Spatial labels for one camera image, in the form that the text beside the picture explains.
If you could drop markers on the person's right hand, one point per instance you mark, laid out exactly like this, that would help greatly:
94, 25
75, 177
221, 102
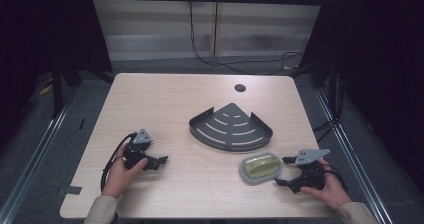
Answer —
333, 190

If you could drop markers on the black metal stand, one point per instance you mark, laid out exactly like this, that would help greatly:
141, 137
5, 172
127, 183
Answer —
57, 90

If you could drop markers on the dark grey corner shelf rack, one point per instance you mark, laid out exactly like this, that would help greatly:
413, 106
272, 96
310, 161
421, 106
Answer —
230, 127

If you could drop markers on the person's left hand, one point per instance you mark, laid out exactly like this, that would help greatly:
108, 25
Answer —
118, 179

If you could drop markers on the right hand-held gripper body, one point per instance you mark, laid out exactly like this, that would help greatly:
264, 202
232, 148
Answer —
311, 177

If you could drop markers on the grey tape strip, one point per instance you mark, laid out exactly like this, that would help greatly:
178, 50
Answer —
72, 190

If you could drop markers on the grey soap dish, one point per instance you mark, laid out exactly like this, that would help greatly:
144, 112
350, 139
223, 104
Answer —
245, 175

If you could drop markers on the yellow floor tape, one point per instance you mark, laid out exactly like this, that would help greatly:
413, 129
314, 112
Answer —
46, 89

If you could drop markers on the yellow translucent soap bar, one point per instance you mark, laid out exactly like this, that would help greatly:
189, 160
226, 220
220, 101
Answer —
261, 165

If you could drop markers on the metal floor rail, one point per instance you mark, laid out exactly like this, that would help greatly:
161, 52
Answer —
33, 164
353, 157

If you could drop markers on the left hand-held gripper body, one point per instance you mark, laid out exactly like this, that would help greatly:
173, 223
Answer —
136, 150

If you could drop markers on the dark curtain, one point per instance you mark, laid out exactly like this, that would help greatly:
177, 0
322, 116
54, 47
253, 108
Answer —
383, 50
40, 27

